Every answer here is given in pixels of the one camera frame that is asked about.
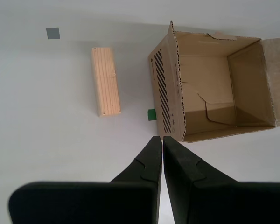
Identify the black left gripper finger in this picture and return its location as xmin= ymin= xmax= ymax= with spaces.
xmin=8 ymin=136 xmax=163 ymax=224
xmin=163 ymin=135 xmax=280 ymax=224

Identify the light wooden block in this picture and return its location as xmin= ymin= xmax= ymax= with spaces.
xmin=91 ymin=47 xmax=121 ymax=117

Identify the brown cardboard box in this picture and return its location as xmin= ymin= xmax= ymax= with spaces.
xmin=147 ymin=20 xmax=280 ymax=143

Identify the grey tape square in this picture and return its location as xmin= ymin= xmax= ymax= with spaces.
xmin=46 ymin=28 xmax=61 ymax=40

